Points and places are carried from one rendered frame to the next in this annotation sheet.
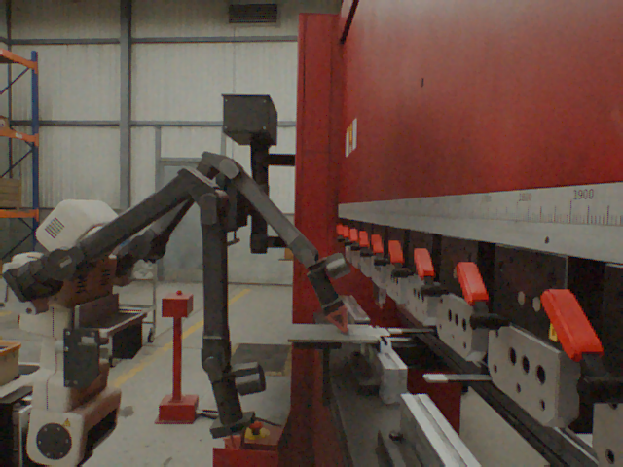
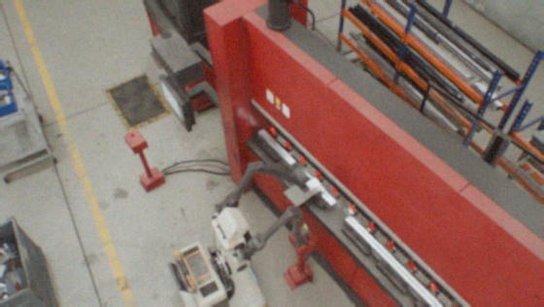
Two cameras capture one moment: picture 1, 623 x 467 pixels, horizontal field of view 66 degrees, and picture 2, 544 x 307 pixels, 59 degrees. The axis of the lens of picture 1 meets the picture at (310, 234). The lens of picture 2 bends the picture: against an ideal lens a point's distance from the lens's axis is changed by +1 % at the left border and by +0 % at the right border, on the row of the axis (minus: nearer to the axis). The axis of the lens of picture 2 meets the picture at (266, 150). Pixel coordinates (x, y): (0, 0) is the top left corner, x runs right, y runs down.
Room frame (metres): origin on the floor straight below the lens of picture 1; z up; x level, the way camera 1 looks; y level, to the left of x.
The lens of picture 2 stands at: (-0.31, 1.35, 4.51)
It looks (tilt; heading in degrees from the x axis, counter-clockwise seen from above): 52 degrees down; 329
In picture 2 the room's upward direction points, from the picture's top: 4 degrees counter-clockwise
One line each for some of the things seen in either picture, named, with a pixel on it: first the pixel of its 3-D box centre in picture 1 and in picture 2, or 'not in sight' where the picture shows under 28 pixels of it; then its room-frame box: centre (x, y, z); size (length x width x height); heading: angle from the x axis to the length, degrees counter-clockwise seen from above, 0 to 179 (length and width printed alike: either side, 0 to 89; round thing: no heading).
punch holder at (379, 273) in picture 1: (391, 254); (329, 178); (1.30, -0.22, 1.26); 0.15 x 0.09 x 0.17; 3
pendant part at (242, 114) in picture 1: (251, 181); (183, 85); (2.71, 0.34, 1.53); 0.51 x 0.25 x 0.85; 179
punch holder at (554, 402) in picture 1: (558, 327); (403, 249); (0.51, -0.26, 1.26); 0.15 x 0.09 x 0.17; 3
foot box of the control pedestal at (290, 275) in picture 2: not in sight; (297, 274); (1.20, 0.16, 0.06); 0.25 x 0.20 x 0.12; 83
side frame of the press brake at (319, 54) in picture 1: (376, 254); (263, 99); (2.46, -0.34, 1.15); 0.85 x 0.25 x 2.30; 93
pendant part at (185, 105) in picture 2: (234, 198); (179, 101); (2.66, 0.42, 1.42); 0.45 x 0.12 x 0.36; 179
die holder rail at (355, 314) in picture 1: (352, 316); (276, 149); (2.03, -0.19, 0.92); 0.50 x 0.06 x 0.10; 3
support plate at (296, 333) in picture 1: (330, 333); (301, 191); (1.47, -0.07, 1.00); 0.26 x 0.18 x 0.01; 93
